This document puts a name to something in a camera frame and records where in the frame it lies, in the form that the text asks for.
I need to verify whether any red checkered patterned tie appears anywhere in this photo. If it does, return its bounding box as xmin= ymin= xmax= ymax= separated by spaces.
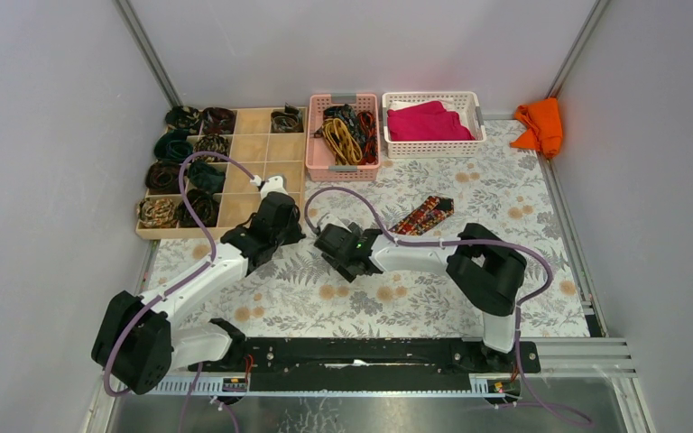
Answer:
xmin=389 ymin=196 xmax=455 ymax=235

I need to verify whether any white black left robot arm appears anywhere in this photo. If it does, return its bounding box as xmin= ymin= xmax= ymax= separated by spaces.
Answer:
xmin=90 ymin=192 xmax=304 ymax=395

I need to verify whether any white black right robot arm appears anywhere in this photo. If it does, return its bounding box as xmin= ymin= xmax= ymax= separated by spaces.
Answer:
xmin=314 ymin=223 xmax=526 ymax=372

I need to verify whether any pink plastic basket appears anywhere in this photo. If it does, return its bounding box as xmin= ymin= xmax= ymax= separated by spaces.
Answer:
xmin=304 ymin=93 xmax=382 ymax=182

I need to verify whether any white floral table mat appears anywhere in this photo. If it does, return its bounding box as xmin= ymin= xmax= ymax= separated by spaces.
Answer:
xmin=134 ymin=119 xmax=590 ymax=339

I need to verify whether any wooden compartment tray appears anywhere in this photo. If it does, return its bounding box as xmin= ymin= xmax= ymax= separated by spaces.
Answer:
xmin=135 ymin=106 xmax=307 ymax=240

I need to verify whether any rolled black brown tie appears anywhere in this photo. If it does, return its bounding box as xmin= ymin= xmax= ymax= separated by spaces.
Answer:
xmin=175 ymin=189 xmax=219 ymax=227

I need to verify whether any rolled dark green tie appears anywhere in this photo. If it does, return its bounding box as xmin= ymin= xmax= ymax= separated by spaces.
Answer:
xmin=188 ymin=161 xmax=226 ymax=194

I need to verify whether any orange black tie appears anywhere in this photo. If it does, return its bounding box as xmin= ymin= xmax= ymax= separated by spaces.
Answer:
xmin=357 ymin=111 xmax=378 ymax=165

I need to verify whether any yellow patterned tie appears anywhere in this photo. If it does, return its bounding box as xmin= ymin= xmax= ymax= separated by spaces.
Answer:
xmin=314 ymin=117 xmax=364 ymax=166

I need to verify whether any rolled brown dotted tie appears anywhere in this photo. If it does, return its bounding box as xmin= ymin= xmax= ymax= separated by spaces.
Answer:
xmin=193 ymin=134 xmax=231 ymax=163

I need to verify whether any rolled grey striped tie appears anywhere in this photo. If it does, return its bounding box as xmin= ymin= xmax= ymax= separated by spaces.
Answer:
xmin=270 ymin=104 xmax=303 ymax=134

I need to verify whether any rolled tan patterned tie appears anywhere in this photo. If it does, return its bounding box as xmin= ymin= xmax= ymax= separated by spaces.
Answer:
xmin=135 ymin=198 xmax=178 ymax=229

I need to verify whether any rolled dark red tie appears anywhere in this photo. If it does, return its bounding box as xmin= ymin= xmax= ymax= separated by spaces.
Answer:
xmin=201 ymin=107 xmax=236 ymax=135

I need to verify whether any rolled dark brown tie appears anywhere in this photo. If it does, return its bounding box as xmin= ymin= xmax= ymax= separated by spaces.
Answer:
xmin=144 ymin=161 xmax=187 ymax=195

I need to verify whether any dark teal patterned tie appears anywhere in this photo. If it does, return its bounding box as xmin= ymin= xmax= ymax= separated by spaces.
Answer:
xmin=323 ymin=104 xmax=359 ymax=129

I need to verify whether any rolled teal tie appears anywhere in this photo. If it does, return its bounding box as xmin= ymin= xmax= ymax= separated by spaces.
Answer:
xmin=153 ymin=130 xmax=193 ymax=163

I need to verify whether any rolled camouflage tie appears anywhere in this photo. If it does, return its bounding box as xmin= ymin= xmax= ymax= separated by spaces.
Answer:
xmin=164 ymin=106 xmax=202 ymax=135

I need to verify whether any magenta folded cloth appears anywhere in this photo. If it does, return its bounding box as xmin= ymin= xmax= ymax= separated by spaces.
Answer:
xmin=387 ymin=100 xmax=475 ymax=142

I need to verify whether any white plastic basket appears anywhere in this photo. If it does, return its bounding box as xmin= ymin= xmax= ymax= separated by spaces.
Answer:
xmin=382 ymin=91 xmax=487 ymax=158

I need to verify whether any orange cloth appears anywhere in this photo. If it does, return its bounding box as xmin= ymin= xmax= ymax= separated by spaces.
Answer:
xmin=511 ymin=97 xmax=563 ymax=160

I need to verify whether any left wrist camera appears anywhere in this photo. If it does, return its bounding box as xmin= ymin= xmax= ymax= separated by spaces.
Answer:
xmin=258 ymin=175 xmax=288 ymax=198

